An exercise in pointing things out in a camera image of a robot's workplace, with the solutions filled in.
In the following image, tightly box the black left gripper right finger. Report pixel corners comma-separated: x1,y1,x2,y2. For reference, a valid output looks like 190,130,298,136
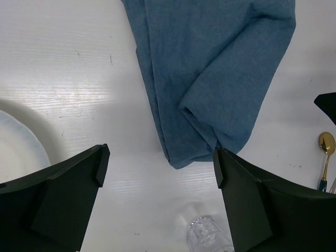
213,149,335,251

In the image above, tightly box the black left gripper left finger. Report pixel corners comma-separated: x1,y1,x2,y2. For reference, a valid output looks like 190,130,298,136
1,144,110,251

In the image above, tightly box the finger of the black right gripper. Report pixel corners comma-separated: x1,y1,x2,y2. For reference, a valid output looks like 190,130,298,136
314,92,336,125

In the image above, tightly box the gold spoon green handle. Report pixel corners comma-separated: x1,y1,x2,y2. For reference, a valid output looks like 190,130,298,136
318,132,335,192

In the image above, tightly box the clear drinking glass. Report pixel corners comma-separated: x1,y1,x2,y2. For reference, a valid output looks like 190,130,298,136
186,216,235,252

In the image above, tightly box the white scalloped plate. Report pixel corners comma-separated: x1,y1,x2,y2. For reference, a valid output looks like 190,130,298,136
1,98,67,183

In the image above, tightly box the blue cloth placemat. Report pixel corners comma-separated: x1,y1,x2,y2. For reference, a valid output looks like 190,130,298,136
123,1,296,169

